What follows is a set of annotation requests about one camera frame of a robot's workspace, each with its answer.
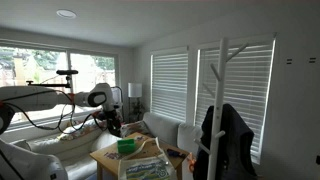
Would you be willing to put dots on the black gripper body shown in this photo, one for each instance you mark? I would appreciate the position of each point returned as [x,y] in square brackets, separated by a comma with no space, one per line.
[114,122]

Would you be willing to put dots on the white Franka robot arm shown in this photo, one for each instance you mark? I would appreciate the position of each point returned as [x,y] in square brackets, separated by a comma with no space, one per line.
[33,98]

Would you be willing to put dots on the green storage box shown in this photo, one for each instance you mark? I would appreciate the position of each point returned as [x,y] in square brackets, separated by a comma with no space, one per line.
[126,146]

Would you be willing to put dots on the potted house plant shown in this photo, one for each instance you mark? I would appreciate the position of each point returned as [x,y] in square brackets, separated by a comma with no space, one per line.
[138,110]

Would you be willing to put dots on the dark printed coaster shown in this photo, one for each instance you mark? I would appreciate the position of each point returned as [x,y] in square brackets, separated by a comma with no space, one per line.
[112,155]

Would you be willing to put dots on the long floral pillow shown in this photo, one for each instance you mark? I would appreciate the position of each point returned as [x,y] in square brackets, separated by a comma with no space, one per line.
[81,130]

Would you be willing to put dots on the wooden table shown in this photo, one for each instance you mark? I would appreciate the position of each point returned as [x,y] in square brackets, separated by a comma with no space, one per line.
[106,159]

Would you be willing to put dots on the grey sofa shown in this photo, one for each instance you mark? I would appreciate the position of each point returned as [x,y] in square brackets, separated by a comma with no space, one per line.
[163,128]

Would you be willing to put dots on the large picture window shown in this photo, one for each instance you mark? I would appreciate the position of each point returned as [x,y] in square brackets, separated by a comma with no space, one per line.
[90,71]

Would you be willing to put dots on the narrow white window blind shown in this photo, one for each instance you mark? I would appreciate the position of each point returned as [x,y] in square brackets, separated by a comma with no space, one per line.
[169,86]

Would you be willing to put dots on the small blue object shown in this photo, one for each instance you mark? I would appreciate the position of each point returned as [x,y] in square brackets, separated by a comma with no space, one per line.
[175,153]

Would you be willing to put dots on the orange octopus plush toy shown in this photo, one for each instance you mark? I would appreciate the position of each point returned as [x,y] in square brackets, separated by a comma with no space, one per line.
[192,163]

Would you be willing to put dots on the white coat rack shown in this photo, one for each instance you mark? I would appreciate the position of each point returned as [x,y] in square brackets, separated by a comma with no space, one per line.
[218,100]

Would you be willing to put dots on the round ceiling light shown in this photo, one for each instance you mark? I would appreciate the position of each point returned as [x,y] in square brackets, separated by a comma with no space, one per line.
[66,13]

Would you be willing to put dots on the dark grey jacket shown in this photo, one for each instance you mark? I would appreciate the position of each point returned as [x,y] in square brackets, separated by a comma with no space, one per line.
[236,143]

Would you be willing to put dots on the wide white window blind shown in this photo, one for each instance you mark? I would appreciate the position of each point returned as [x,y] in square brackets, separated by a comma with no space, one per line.
[245,83]

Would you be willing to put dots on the black stereo camera bar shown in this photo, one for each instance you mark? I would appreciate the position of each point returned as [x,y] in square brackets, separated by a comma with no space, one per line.
[66,72]

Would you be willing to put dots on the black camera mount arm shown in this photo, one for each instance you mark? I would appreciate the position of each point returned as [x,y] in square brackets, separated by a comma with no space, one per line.
[50,85]

